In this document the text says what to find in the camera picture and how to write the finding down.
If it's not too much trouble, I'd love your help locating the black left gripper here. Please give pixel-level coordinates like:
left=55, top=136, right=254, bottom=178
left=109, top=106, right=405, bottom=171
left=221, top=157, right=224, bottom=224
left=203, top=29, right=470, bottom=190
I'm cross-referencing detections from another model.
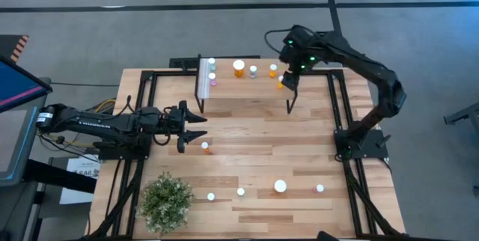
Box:
left=160, top=100, right=208, bottom=154

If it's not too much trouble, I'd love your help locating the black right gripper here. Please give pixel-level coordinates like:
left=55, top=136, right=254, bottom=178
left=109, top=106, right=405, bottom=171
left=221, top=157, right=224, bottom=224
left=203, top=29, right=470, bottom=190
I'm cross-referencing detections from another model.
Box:
left=279, top=42, right=317, bottom=91

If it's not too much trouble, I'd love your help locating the large orange medicine bottle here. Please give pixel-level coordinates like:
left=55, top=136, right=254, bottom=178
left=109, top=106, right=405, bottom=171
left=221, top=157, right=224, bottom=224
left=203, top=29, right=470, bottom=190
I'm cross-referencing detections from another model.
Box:
left=232, top=59, right=246, bottom=79

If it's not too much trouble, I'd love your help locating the wooden shelf with black legs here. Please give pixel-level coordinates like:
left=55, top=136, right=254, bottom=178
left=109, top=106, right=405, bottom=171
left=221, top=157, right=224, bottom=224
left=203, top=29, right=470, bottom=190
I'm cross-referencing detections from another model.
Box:
left=194, top=54, right=299, bottom=115

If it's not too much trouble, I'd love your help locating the black power strip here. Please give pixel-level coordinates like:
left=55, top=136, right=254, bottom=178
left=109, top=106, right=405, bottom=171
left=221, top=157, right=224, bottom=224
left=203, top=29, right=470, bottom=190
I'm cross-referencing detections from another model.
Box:
left=168, top=57, right=199, bottom=70

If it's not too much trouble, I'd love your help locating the green artificial potted plant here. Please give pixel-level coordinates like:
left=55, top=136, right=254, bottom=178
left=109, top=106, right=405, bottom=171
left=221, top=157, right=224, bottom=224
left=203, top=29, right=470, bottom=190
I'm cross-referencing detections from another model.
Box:
left=136, top=171, right=195, bottom=237

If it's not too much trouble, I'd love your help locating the white paper sign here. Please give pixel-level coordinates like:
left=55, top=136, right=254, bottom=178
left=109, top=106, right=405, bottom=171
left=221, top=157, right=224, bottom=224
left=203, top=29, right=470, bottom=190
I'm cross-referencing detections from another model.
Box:
left=59, top=153, right=103, bottom=205

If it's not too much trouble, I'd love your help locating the black equipment cart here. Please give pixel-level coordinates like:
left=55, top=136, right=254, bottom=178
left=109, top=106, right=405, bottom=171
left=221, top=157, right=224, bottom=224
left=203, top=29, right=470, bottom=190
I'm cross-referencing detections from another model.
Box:
left=0, top=158, right=98, bottom=241

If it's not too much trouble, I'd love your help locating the grey panel with blue edge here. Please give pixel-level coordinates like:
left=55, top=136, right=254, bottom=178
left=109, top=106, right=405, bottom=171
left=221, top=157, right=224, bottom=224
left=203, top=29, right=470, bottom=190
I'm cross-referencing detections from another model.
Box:
left=0, top=106, right=41, bottom=189

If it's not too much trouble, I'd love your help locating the blue computer monitor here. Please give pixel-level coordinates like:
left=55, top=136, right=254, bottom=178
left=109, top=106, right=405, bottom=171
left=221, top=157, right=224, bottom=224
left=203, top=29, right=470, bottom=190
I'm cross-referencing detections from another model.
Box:
left=0, top=55, right=52, bottom=114

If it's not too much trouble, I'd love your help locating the black orange striped hazard block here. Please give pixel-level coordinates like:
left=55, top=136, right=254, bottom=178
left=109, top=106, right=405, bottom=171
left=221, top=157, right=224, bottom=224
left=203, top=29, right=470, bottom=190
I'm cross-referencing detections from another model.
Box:
left=0, top=34, right=30, bottom=64

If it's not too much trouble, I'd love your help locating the black aluminium table frame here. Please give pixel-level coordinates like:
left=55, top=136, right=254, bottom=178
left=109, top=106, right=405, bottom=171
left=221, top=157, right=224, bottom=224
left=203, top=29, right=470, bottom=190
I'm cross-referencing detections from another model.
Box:
left=85, top=67, right=409, bottom=240

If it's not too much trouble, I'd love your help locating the yellow and black cable bundle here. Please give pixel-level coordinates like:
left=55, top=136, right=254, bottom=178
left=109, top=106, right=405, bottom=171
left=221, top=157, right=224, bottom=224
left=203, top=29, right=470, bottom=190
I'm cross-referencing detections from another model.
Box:
left=36, top=98, right=117, bottom=159

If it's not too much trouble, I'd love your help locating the black floor cable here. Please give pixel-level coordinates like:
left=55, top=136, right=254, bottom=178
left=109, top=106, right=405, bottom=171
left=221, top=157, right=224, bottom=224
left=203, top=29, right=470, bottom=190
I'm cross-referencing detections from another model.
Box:
left=50, top=81, right=121, bottom=88

